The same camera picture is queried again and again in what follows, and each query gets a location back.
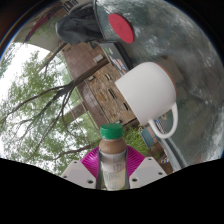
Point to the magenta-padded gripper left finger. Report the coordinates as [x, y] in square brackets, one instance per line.
[78, 175]

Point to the grey wall box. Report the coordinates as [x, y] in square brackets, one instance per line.
[98, 58]

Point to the white ceramic mug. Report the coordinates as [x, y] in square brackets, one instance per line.
[146, 91]

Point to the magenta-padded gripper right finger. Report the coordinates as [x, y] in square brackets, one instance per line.
[146, 171]

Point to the closed maroon patio umbrella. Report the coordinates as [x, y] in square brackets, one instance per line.
[41, 23]

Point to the dark-trunked tall tree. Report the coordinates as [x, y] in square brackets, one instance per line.
[71, 85]

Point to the green-capped brown drink bottle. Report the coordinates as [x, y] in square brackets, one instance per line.
[113, 160]

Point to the flat round red coaster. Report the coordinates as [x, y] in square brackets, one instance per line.
[120, 28]

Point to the black sticker-covered laptop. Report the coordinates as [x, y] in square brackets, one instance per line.
[116, 60]

